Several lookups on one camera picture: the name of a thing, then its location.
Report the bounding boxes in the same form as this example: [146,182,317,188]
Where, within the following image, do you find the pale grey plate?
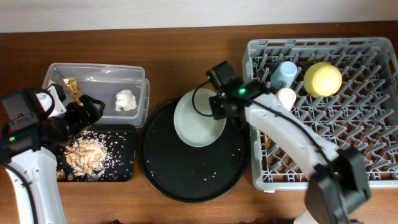
[174,90,226,147]

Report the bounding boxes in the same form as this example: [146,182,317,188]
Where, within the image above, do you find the gold snack wrapper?
[63,78,83,106]

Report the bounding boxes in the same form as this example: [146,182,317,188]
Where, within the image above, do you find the rice and peanut shell scraps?
[56,130,134,182]

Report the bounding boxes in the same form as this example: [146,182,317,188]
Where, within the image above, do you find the white napkin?
[115,90,137,111]

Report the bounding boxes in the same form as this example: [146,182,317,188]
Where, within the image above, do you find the pink cup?
[275,88,297,111]

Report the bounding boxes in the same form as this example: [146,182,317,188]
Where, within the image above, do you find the blue cup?
[271,61,298,90]

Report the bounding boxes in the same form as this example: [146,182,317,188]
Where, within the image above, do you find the yellow bowl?
[303,62,342,98]

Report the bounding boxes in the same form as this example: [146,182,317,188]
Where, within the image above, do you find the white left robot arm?
[1,84,105,224]

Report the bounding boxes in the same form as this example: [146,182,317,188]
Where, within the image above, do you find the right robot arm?
[206,61,371,223]

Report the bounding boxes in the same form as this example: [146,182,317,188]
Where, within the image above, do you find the grey dishwasher rack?
[242,37,397,189]

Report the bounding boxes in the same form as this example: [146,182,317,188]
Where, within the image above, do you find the black rectangular tray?
[55,124,137,183]

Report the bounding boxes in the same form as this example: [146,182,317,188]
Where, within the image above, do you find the clear plastic bin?
[42,63,150,128]

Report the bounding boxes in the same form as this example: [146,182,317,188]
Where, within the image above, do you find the round black serving tray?
[138,99,251,203]

